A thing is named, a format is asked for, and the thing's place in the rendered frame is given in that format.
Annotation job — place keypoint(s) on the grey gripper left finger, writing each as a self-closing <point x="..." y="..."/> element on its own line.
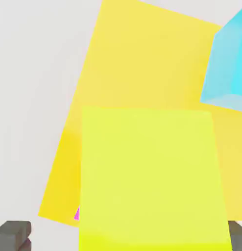
<point x="9" y="235"/>

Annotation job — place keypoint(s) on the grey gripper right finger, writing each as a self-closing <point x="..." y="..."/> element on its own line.
<point x="238" y="240"/>

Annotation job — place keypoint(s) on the small magenta cube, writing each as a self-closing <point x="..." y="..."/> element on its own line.
<point x="77" y="215"/>

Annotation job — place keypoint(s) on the small cyan cube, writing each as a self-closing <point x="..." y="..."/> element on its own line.
<point x="228" y="70"/>

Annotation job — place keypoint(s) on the large yellow box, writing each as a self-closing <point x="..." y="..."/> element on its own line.
<point x="144" y="62"/>

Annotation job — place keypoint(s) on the small lime yellow cube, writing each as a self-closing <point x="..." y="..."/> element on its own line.
<point x="148" y="176"/>

